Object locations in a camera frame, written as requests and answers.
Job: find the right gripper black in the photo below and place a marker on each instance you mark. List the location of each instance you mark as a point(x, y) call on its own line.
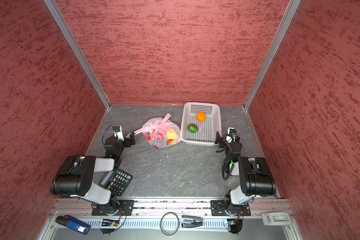
point(222, 141)

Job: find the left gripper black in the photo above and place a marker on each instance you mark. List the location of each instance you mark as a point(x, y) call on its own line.
point(127, 141)

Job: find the white plastic basket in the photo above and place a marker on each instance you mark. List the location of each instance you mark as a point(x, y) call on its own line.
point(207, 129)

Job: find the pink plastic bag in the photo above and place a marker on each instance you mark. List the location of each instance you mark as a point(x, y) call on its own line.
point(160, 132)

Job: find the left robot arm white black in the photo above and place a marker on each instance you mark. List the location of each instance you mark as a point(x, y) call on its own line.
point(96, 180)

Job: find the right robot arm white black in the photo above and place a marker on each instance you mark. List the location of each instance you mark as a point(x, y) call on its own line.
point(256, 179)

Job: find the green lime fruit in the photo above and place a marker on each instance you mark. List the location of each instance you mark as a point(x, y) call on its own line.
point(193, 128)

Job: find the orange fruit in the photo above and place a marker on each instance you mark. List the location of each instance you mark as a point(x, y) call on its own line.
point(201, 116)

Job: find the black calculator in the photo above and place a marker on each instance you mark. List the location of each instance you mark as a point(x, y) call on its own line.
point(116, 181)

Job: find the right circuit board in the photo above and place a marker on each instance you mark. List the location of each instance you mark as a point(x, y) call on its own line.
point(234, 226)

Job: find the circuit board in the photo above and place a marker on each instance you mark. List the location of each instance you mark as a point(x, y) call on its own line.
point(110, 223)
point(234, 226)

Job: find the black grey stapler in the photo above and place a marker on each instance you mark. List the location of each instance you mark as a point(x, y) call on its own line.
point(191, 221)

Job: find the left circuit board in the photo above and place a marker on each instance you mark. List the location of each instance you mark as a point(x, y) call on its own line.
point(110, 223)

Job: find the white plastic holder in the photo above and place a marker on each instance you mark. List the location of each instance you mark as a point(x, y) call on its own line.
point(276, 219)

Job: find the blue black device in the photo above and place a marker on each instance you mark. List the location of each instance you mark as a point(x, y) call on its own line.
point(73, 224)

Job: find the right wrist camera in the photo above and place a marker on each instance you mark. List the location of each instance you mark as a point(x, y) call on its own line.
point(232, 136)

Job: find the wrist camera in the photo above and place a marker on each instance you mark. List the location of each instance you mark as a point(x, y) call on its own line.
point(232, 136)
point(117, 131)

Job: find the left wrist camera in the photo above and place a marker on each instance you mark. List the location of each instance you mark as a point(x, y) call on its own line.
point(117, 131)

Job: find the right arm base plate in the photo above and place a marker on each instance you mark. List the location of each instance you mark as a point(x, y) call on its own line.
point(221, 208)

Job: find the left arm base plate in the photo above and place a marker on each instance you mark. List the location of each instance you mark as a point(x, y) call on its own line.
point(123, 206)

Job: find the aluminium front rail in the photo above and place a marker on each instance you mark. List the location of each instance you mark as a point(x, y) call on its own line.
point(161, 218)

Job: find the left aluminium corner post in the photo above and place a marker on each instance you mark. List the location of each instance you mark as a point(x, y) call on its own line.
point(67, 33)

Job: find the aluminium corner post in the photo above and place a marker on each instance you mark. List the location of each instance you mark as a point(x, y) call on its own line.
point(278, 37)
point(67, 33)

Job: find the right aluminium corner post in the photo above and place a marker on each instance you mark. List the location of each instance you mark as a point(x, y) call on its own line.
point(278, 37)

